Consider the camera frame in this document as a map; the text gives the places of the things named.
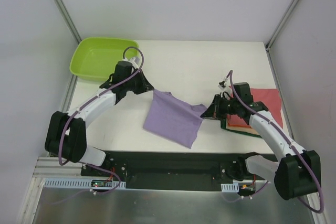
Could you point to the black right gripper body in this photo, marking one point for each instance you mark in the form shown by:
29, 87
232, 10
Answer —
217, 107

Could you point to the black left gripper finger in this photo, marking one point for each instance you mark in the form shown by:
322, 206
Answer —
137, 90
147, 79

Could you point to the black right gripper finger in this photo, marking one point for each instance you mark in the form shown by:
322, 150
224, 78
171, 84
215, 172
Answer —
216, 103
208, 113

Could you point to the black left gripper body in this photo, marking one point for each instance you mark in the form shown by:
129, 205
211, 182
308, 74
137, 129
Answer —
140, 82

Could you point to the purple t shirt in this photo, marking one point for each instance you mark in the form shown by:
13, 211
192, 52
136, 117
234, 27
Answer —
174, 119

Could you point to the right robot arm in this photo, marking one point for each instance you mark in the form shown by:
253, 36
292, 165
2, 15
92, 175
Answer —
295, 173

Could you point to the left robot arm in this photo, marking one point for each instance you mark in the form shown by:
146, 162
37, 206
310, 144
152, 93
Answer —
67, 132

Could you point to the folded green t shirt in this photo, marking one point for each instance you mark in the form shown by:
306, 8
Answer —
224, 126

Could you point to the folded orange t shirt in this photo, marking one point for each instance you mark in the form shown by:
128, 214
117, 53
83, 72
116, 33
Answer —
235, 121

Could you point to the green plastic basin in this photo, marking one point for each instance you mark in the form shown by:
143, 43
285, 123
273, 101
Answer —
95, 58

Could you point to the folded pink t shirt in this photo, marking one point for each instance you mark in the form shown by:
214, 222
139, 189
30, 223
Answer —
272, 100

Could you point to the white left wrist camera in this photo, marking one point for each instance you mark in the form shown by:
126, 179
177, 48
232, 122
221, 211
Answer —
135, 61

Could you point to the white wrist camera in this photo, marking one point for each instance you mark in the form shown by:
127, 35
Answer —
226, 91
135, 61

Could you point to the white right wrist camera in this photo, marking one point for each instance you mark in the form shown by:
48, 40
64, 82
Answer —
226, 91

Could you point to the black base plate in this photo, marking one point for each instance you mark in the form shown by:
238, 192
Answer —
175, 181

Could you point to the right aluminium corner post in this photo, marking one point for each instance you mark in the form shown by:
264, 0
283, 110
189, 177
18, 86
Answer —
284, 19

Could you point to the aluminium corner post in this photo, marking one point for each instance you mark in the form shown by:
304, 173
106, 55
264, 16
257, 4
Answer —
68, 20
284, 19

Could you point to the right white cable duct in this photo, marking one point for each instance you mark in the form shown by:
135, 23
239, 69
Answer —
230, 188

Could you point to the white cable duct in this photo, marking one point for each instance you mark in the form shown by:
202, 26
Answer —
230, 188
74, 183

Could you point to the left aluminium corner post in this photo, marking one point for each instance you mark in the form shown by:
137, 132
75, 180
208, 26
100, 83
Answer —
68, 20

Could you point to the aluminium frame rail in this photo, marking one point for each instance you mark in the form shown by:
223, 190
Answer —
52, 167

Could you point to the left white cable duct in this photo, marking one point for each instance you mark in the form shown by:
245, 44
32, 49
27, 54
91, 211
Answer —
74, 183

